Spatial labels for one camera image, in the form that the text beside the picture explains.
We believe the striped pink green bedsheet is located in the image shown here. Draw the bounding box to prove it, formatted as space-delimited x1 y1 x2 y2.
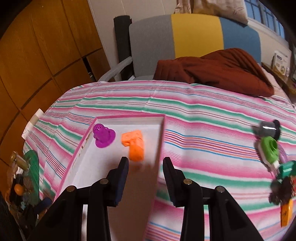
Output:
23 80 295 240

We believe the orange block toy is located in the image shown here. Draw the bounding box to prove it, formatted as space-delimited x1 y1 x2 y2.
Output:
121 130 144 162

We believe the green plug-in device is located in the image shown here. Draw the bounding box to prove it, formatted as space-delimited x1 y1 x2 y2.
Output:
258 136 280 170

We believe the black grey cylinder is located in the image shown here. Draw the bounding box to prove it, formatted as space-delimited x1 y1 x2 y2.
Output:
258 120 281 141

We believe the teal flanged plastic holder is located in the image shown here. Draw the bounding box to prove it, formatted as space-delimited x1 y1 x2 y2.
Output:
277 161 296 179

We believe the grey yellow blue headboard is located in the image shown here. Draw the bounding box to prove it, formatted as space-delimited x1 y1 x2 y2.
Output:
129 14 261 80

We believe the rust brown blanket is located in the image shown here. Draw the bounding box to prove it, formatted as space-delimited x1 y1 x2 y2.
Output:
153 48 274 97

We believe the black rolled mat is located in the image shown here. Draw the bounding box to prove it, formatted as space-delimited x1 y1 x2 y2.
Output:
113 15 134 80

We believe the window with blue panes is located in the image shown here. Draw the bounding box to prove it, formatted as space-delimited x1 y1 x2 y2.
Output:
244 0 285 39

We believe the dark brown mushroom ornament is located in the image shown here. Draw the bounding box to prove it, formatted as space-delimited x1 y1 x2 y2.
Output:
269 176 295 205

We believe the white product box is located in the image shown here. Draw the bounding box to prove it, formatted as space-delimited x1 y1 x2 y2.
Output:
272 50 288 76

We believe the pink-rimmed white tray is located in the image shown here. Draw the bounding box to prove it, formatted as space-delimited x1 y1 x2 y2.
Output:
55 113 166 241

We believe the yellow-orange comb-like toy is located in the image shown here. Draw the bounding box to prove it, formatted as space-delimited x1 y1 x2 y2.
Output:
280 199 293 227

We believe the purple oval case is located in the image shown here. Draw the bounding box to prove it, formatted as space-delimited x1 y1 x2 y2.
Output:
277 144 288 164

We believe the beige floral curtain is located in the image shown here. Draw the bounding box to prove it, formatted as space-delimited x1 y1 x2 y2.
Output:
175 0 248 25

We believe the wooden wardrobe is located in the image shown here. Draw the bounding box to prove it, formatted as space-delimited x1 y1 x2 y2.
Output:
1 1 110 192

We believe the purple perforated plastic toy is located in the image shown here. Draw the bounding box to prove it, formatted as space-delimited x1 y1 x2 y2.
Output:
93 123 116 148

